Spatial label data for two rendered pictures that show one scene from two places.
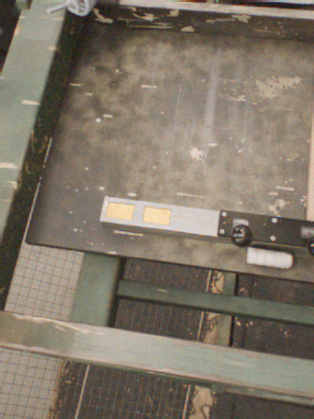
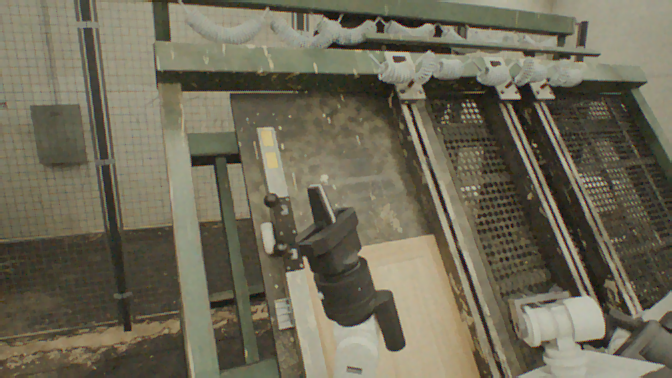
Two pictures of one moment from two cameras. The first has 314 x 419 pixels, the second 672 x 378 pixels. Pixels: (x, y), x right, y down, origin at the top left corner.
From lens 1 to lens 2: 0.38 m
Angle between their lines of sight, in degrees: 13
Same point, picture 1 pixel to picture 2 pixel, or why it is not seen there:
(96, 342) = (176, 143)
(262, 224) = (288, 224)
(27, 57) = (343, 59)
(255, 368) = (189, 241)
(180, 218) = (275, 174)
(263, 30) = (423, 197)
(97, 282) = (218, 143)
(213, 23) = (414, 165)
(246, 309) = (230, 240)
